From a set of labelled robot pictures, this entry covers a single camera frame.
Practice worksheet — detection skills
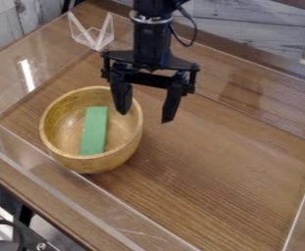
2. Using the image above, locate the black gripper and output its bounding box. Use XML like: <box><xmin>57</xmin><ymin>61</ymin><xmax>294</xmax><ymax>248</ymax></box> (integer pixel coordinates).
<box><xmin>100</xmin><ymin>22</ymin><xmax>199</xmax><ymax>124</ymax></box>

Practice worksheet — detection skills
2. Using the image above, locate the green rectangular block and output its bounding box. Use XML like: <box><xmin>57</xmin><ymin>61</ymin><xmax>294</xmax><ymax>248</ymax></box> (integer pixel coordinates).
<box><xmin>80</xmin><ymin>107</ymin><xmax>108</xmax><ymax>156</ymax></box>

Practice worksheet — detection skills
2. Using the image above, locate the brown wooden bowl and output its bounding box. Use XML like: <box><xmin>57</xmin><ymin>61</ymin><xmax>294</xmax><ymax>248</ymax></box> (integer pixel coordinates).
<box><xmin>38</xmin><ymin>86</ymin><xmax>143</xmax><ymax>174</ymax></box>

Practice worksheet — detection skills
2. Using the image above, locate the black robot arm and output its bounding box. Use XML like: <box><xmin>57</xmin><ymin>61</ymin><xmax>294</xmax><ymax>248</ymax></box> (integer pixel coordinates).
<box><xmin>100</xmin><ymin>0</ymin><xmax>199</xmax><ymax>124</ymax></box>

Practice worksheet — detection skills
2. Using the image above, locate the clear acrylic corner bracket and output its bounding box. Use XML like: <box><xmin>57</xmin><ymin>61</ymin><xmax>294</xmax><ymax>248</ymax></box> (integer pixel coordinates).
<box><xmin>67</xmin><ymin>12</ymin><xmax>113</xmax><ymax>52</ymax></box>

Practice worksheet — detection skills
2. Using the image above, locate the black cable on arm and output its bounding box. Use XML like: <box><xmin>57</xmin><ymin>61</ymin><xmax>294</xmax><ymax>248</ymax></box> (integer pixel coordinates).
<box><xmin>168</xmin><ymin>6</ymin><xmax>199</xmax><ymax>48</ymax></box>

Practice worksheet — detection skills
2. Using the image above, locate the clear acrylic tray wall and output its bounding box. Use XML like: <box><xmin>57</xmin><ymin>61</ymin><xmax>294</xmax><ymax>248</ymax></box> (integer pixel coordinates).
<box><xmin>0</xmin><ymin>18</ymin><xmax>305</xmax><ymax>251</ymax></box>

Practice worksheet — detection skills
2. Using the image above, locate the black floor cable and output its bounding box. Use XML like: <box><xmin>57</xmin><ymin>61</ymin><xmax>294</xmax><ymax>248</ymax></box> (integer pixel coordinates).
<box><xmin>0</xmin><ymin>219</ymin><xmax>30</xmax><ymax>251</ymax></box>

